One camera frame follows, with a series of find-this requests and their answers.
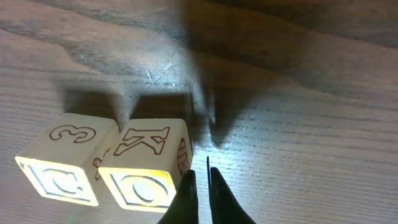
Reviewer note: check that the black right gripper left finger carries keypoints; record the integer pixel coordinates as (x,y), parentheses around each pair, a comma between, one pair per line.
(184,206)

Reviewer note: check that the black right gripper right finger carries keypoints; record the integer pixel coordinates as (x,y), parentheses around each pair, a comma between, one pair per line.
(225,209)

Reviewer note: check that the yellow O block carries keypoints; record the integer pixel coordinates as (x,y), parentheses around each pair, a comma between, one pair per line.
(146,164)

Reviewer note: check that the yellow C block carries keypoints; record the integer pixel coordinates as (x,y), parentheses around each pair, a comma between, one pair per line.
(62,163)

